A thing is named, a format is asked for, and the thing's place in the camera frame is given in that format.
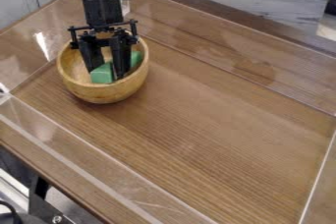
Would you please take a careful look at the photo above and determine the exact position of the clear acrylic triangular bracket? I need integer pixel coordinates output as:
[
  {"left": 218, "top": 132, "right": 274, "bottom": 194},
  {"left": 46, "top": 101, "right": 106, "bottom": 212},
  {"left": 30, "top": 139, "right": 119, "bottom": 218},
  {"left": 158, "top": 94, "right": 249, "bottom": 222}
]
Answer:
[{"left": 122, "top": 0, "right": 130, "bottom": 16}]

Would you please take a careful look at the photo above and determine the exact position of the green rectangular block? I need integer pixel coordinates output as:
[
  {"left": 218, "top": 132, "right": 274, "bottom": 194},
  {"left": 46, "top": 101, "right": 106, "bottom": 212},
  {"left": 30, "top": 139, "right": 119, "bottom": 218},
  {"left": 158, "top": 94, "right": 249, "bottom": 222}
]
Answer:
[{"left": 91, "top": 51, "right": 143, "bottom": 84}]

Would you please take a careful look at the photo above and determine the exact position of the black table leg bracket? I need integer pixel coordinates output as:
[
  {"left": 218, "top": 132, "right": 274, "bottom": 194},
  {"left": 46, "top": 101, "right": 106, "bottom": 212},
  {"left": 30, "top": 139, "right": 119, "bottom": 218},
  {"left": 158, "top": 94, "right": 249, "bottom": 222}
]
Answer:
[{"left": 29, "top": 176, "right": 75, "bottom": 224}]

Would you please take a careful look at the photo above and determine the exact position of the brown wooden bowl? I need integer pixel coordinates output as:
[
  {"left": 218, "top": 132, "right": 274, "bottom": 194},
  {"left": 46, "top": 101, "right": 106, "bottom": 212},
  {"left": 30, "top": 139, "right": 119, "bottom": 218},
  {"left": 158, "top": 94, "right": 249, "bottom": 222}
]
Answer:
[{"left": 57, "top": 38, "right": 150, "bottom": 104}]

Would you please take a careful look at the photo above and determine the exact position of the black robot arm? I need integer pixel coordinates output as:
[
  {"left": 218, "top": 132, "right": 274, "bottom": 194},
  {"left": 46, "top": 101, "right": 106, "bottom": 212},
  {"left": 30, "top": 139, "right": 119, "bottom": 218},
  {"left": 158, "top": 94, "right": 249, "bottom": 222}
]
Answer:
[{"left": 69, "top": 0, "right": 139, "bottom": 79}]

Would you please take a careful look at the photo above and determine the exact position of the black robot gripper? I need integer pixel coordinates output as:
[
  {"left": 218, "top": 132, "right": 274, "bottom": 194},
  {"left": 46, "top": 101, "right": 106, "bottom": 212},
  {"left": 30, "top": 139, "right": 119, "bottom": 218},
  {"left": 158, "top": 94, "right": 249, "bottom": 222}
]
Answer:
[{"left": 67, "top": 19, "right": 139, "bottom": 79}]

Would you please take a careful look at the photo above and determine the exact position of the clear acrylic tray wall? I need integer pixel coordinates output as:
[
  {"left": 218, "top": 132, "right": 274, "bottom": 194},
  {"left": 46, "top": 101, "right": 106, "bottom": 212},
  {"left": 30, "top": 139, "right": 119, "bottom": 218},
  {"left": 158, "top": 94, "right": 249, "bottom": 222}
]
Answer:
[{"left": 0, "top": 0, "right": 336, "bottom": 224}]

